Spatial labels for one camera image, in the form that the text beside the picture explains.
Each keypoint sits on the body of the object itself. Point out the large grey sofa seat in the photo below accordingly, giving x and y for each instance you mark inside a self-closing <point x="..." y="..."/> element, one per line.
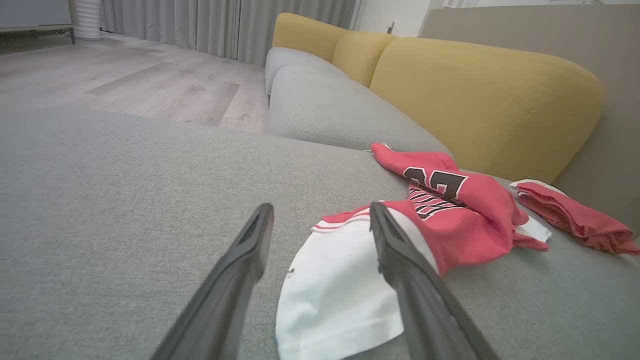
<point x="125" y="210"/>

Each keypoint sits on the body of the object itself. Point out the small yellow sofa back cushion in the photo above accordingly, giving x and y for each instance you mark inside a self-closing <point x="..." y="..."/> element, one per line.
<point x="305" y="35"/>
<point x="362" y="57"/>

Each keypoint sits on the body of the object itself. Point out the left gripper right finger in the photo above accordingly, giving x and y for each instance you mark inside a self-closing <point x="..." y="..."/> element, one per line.
<point x="420" y="300"/>

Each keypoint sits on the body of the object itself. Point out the red white basketball jersey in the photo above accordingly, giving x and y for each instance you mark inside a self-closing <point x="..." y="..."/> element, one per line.
<point x="475" y="220"/>

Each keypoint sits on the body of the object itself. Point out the white ribbed cylinder appliance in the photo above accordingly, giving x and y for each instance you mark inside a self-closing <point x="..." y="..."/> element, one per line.
<point x="89" y="17"/>

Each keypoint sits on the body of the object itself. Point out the large yellow sofa back cushion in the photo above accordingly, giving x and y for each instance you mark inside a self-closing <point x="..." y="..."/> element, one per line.
<point x="475" y="100"/>

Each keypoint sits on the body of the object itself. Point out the red shorts white trim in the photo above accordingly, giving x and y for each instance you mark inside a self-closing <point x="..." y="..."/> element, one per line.
<point x="575" y="215"/>

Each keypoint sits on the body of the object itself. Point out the small grey sofa seat cushion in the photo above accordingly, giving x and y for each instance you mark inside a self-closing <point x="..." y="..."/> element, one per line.
<point x="290" y="60"/>

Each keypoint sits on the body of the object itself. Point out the grey curtain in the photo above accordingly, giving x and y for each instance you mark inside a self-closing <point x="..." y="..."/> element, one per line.
<point x="225" y="25"/>

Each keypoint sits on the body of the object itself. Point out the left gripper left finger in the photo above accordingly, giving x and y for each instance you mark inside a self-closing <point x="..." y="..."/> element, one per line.
<point x="230" y="290"/>

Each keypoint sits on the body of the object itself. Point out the low tv cabinet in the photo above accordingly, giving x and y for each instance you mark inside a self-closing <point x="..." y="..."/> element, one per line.
<point x="30" y="20"/>

